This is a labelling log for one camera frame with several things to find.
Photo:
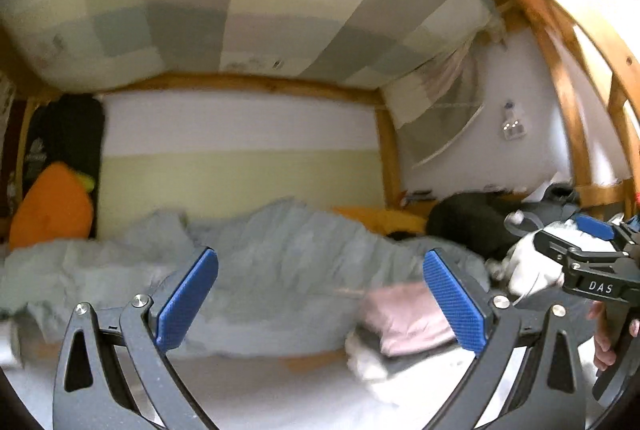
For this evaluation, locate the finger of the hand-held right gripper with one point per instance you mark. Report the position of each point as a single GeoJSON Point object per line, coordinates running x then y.
{"type": "Point", "coordinates": [595, 227]}
{"type": "Point", "coordinates": [560, 250]}

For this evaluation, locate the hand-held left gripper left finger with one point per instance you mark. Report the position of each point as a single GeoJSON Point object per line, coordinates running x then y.
{"type": "Point", "coordinates": [187, 297]}

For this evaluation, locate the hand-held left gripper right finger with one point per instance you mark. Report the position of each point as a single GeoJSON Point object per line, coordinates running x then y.
{"type": "Point", "coordinates": [455, 305]}

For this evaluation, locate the pink printed T-shirt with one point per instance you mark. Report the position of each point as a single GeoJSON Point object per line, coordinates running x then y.
{"type": "Point", "coordinates": [405, 315]}

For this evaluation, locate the person's right hand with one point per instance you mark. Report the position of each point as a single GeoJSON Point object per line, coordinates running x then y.
{"type": "Point", "coordinates": [604, 345]}

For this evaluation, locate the white plush toy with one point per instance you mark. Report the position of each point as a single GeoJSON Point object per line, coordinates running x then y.
{"type": "Point", "coordinates": [530, 267]}

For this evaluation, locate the black bag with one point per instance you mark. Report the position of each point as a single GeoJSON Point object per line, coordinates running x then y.
{"type": "Point", "coordinates": [470, 220]}

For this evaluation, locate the cream crumpled cloth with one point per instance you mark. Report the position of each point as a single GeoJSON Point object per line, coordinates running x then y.
{"type": "Point", "coordinates": [370, 362]}

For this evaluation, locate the grey-blue duvet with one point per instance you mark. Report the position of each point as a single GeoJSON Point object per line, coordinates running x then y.
{"type": "Point", "coordinates": [290, 260]}

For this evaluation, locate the orange carrot plush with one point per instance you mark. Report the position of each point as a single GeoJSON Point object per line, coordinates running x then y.
{"type": "Point", "coordinates": [55, 210]}

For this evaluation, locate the sheer bed net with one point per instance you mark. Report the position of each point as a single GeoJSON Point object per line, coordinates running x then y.
{"type": "Point", "coordinates": [440, 110]}

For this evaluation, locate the black printed cushion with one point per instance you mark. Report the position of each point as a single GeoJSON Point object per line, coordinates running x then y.
{"type": "Point", "coordinates": [70, 130]}

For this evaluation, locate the white wall socket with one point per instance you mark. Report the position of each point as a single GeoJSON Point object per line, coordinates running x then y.
{"type": "Point", "coordinates": [514, 125]}

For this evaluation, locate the wooden bunk bed frame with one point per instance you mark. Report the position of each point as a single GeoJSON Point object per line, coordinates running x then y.
{"type": "Point", "coordinates": [250, 85]}

